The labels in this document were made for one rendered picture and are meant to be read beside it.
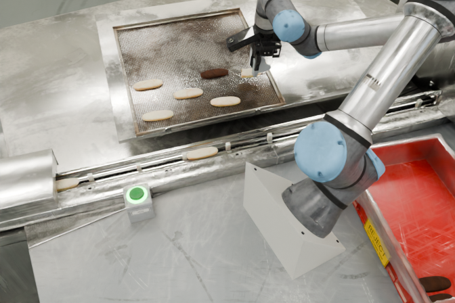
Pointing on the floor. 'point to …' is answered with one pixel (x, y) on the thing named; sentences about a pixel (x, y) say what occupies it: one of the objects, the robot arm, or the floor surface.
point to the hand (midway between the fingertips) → (252, 70)
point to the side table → (208, 253)
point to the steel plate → (59, 47)
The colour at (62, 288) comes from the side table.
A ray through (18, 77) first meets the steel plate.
